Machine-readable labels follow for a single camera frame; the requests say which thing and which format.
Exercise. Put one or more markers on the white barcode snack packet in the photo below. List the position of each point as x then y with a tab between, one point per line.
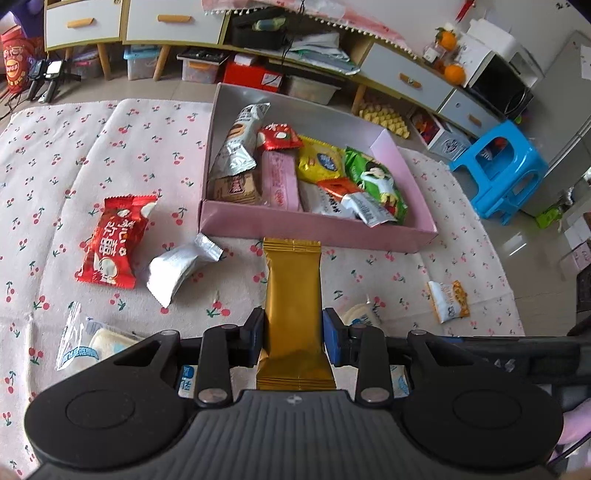
369	210

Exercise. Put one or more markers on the brown-label cracker packet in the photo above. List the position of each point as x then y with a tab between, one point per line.
235	187

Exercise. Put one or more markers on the pile of papers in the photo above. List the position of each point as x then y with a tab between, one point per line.
323	53

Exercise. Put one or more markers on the white cabinet drawer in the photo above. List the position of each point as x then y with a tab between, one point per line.
471	113
83	23
175	18
406	78

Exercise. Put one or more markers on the clear blue-lid storage box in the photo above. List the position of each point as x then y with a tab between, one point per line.
141	64

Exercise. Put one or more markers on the white printed box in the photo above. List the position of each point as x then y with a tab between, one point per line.
448	143

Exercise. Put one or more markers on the orange fruit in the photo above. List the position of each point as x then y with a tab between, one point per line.
447	39
455	74

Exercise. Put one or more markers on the white black-print snack packet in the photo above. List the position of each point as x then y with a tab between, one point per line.
323	203

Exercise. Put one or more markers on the orange white cookie packet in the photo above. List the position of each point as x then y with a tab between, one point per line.
450	300

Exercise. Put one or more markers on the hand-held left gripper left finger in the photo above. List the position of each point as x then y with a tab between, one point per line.
256	337

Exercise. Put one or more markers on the plain silver snack packet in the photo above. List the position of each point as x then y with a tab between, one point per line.
175	270

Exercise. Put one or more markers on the clear blue-print bread packet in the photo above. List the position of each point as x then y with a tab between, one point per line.
360	314
106	341

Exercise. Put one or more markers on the blue plastic stool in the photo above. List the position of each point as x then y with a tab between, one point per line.
498	170

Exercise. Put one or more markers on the large red snack packet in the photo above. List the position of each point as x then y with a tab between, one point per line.
111	240

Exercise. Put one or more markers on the green bag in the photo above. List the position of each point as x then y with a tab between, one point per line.
550	218

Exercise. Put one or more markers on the black microwave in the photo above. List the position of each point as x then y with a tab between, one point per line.
498	85

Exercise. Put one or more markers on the pink snack packet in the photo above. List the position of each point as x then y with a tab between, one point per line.
279	180

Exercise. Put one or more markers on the pink cardboard box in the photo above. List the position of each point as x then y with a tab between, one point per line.
323	230

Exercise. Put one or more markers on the red cardboard box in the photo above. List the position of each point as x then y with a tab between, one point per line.
251	76

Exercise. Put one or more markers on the gold snack packet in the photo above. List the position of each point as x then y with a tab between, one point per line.
291	300

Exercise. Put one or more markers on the small red snack packet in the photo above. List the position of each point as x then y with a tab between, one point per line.
279	137

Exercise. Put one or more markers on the pink fringed cloth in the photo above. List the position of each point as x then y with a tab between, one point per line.
351	18

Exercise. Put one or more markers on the black bag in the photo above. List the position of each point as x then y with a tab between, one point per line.
256	32

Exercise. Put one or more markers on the grey refrigerator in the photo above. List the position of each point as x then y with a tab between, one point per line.
563	124

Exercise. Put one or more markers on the yellow egg tray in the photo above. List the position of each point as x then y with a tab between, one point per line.
385	120

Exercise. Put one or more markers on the cherry print tablecloth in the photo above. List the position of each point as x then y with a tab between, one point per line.
138	161

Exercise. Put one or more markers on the yellow snack packet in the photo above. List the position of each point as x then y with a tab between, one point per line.
321	161

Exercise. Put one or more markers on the person's right forearm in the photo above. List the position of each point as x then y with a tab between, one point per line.
577	429

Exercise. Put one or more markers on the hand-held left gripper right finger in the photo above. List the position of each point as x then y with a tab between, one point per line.
332	337

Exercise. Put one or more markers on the red cartoon print bag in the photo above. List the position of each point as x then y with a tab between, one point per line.
18	60

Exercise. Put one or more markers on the white appliance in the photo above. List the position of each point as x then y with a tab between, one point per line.
489	39

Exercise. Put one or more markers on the green snack packet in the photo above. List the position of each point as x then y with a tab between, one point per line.
374	180

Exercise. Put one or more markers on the white plastic storage box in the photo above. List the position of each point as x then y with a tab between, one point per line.
314	90

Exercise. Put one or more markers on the wooden cabinet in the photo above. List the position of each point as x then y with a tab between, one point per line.
364	60

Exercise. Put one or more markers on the pale blue cookie packet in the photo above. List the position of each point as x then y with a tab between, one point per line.
235	152

